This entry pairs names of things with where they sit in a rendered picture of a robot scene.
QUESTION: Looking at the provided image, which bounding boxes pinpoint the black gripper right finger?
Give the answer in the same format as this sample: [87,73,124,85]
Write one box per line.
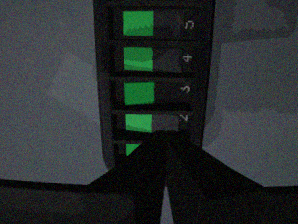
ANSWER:
[165,131,298,224]

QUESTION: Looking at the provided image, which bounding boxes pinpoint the dark grey controller unit with green rocker switches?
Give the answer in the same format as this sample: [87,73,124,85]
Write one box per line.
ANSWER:
[92,0,216,169]

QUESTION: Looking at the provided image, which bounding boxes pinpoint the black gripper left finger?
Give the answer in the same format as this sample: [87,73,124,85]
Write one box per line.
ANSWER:
[0,131,168,224]

